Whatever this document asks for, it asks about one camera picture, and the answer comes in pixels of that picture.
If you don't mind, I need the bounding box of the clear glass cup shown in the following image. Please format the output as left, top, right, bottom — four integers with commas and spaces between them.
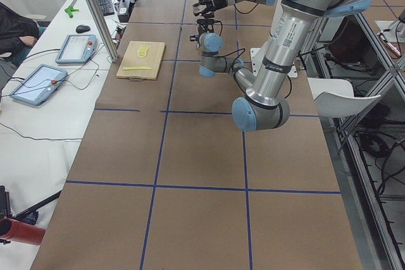
192, 3, 206, 16

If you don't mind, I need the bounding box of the bamboo cutting board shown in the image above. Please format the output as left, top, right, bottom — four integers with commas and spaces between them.
116, 40, 166, 80

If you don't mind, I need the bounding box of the yellow plastic knife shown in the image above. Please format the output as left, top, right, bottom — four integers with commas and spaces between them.
122, 66, 152, 71

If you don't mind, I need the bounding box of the black keyboard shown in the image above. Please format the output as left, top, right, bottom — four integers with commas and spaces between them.
97, 0, 115, 16

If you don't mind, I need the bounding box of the black computer mouse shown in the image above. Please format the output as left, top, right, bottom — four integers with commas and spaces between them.
75, 25, 90, 34

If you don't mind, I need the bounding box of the far teach pendant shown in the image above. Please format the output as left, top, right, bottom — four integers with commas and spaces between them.
55, 34, 97, 64

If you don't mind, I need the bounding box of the teach pendant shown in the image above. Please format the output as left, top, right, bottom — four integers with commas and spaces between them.
55, 34, 97, 64
10, 64, 68, 106

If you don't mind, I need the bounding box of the green plastic tool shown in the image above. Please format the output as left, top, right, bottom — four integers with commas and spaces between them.
65, 5, 80, 18

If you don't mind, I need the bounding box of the white plastic chair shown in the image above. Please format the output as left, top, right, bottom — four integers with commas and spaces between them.
308, 78, 381, 118

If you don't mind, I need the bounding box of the near teach pendant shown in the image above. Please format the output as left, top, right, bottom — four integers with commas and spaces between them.
10, 64, 68, 106

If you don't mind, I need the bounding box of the seated person in black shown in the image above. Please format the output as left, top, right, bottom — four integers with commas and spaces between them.
1, 3, 44, 66

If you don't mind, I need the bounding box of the red bottle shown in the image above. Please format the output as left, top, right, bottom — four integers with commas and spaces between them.
1, 218, 46, 245

